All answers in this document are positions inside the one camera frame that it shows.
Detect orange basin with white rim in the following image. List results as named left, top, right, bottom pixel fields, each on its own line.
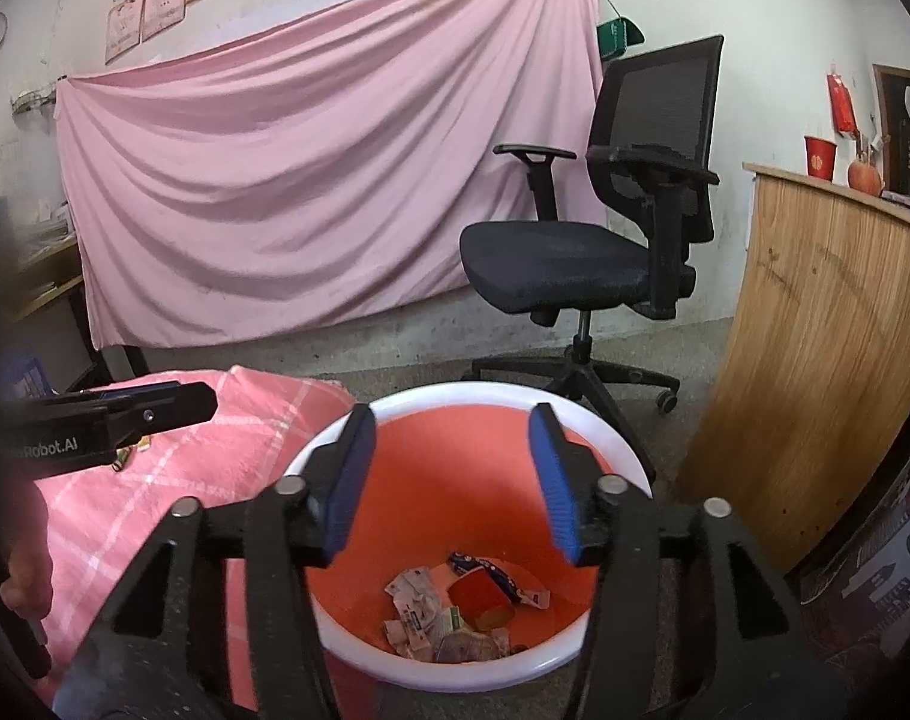
left=275, top=381, right=654, bottom=695

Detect blue cardboard box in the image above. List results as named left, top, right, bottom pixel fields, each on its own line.
left=5, top=356, right=55, bottom=398

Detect dark framed board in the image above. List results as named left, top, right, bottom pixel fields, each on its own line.
left=872, top=64, right=910, bottom=200

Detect green dustpan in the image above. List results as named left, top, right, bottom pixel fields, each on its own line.
left=596, top=15, right=645, bottom=61

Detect red cup with print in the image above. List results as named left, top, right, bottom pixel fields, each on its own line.
left=803, top=135, right=838, bottom=181

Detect black office chair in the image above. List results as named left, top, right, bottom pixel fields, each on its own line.
left=458, top=34, right=724, bottom=436

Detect wooden shelf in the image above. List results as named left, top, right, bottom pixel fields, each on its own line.
left=8, top=229, right=88, bottom=391

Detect metal wall hook rack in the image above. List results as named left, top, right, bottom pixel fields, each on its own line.
left=8, top=86, right=60, bottom=117

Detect blue white wrapper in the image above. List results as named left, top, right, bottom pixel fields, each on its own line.
left=447, top=551, right=552, bottom=610

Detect red hanging envelope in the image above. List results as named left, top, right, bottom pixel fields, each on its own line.
left=825, top=71, right=859, bottom=137

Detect person's left hand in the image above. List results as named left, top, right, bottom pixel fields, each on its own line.
left=0, top=521, right=55, bottom=623

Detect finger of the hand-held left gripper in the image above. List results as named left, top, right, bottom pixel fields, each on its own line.
left=31, top=381, right=218, bottom=437

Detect pink checked cloth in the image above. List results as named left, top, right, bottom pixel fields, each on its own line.
left=20, top=366, right=358, bottom=713

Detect red paper cup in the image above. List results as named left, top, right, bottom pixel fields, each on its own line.
left=447, top=568, right=516, bottom=627

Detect pink draped sheet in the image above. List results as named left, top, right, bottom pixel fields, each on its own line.
left=53, top=0, right=606, bottom=350

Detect crumpled paper scraps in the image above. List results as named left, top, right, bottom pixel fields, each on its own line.
left=382, top=566, right=445, bottom=661

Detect row of wall certificates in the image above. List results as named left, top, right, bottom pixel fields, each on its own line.
left=104, top=0, right=332, bottom=65

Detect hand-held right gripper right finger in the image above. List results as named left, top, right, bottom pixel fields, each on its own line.
left=527, top=402, right=853, bottom=720

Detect curved wooden counter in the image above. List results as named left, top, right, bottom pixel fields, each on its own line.
left=675, top=161, right=910, bottom=578

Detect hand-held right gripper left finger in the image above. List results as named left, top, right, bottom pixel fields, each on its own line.
left=53, top=403, right=379, bottom=720

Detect dark printed cloth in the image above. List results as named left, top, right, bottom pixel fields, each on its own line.
left=795, top=420, right=910, bottom=653

